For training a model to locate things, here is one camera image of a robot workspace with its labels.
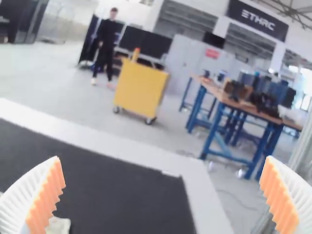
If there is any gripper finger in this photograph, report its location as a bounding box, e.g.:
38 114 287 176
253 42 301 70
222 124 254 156
0 155 67 234
258 155 312 234

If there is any pale towel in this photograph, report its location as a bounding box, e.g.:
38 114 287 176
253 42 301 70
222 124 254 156
46 216 72 234

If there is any blue workbench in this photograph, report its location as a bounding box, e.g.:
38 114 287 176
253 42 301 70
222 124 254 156
179 74 221 114
185 79 304 181

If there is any black mat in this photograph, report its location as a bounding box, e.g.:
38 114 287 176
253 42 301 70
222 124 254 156
0 117 198 234

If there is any yellow wheeled cart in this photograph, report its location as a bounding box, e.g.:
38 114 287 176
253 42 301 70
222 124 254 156
112 48 170 125

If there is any person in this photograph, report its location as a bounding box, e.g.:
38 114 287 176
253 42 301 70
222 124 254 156
91 7 120 89

